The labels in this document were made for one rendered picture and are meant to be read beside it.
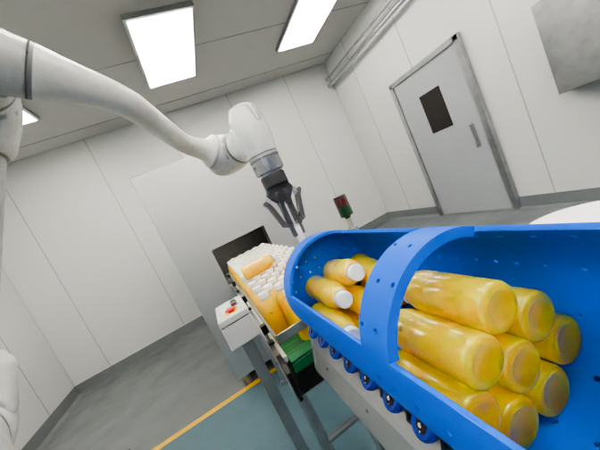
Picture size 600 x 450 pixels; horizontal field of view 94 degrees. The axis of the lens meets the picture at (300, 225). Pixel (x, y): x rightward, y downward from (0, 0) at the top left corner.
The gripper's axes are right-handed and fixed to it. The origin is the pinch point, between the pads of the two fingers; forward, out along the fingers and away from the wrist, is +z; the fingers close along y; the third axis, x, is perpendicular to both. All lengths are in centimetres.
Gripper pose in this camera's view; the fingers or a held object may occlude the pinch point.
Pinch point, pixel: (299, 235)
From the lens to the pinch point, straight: 86.1
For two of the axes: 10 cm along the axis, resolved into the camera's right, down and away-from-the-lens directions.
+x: 3.3, -0.3, -9.4
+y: -8.5, 4.3, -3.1
